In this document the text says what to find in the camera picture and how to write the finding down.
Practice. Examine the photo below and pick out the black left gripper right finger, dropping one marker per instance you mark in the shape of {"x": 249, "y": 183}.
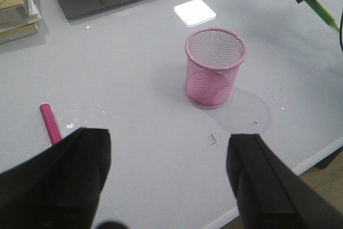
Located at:
{"x": 268, "y": 193}

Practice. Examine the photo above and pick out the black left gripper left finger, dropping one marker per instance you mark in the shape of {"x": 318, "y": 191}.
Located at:
{"x": 61, "y": 186}

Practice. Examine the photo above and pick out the green highlighter pen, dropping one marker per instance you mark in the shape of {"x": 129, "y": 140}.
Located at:
{"x": 323, "y": 13}

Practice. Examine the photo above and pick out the pink highlighter pen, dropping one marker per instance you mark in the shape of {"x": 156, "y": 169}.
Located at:
{"x": 50, "y": 123}

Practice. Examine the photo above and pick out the pink mesh pen holder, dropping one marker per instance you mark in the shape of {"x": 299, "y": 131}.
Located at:
{"x": 214, "y": 57}

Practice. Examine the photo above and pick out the bottom cream book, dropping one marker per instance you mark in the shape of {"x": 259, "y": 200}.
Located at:
{"x": 13, "y": 33}

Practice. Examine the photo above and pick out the cream book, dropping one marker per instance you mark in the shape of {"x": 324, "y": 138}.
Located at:
{"x": 13, "y": 33}
{"x": 34, "y": 16}

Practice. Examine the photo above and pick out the middle cream book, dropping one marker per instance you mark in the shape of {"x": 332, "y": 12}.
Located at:
{"x": 34, "y": 16}

